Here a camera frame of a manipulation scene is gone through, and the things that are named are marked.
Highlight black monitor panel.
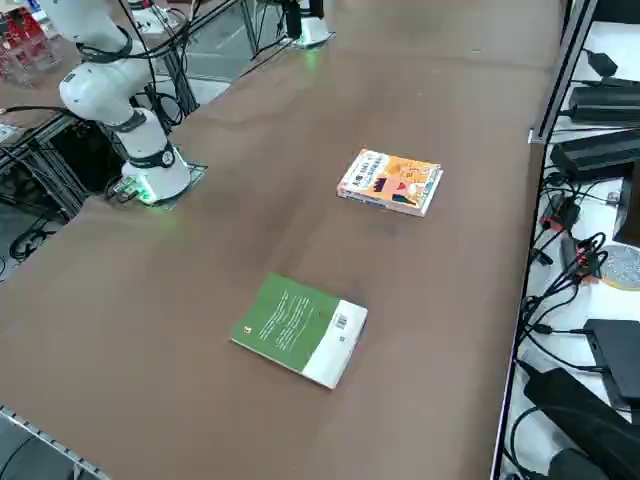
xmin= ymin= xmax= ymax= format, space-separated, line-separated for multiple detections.
xmin=612 ymin=159 xmax=640 ymax=247

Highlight aluminium frame post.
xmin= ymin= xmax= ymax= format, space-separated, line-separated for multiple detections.
xmin=528 ymin=0 xmax=597 ymax=145

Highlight orange book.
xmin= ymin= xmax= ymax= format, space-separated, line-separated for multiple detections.
xmin=335 ymin=148 xmax=444 ymax=218

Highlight green and white book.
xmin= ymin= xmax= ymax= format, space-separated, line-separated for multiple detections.
xmin=228 ymin=272 xmax=370 ymax=390

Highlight orange and black connector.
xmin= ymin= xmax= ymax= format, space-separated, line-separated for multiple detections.
xmin=543 ymin=197 xmax=582 ymax=232

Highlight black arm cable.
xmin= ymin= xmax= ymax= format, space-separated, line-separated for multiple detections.
xmin=74 ymin=0 xmax=241 ymax=131

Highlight black power strip pair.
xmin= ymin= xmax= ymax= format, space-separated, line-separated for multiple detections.
xmin=568 ymin=78 xmax=640 ymax=125

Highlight ribbed aluminium rail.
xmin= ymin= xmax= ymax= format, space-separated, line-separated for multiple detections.
xmin=0 ymin=403 xmax=112 ymax=480

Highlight small black power adapter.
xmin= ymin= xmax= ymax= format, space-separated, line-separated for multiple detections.
xmin=583 ymin=49 xmax=619 ymax=77

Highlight black tripod legs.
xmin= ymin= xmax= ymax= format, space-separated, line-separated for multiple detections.
xmin=238 ymin=0 xmax=287 ymax=60

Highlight clear shelf with red packets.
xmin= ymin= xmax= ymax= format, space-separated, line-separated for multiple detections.
xmin=0 ymin=9 xmax=65 ymax=89

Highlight flat black box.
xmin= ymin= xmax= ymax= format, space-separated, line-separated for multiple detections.
xmin=583 ymin=318 xmax=640 ymax=407

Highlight round silver disc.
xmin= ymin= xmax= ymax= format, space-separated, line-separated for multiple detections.
xmin=598 ymin=243 xmax=640 ymax=292

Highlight long black power strip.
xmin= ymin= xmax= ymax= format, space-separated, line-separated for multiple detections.
xmin=549 ymin=130 xmax=640 ymax=177

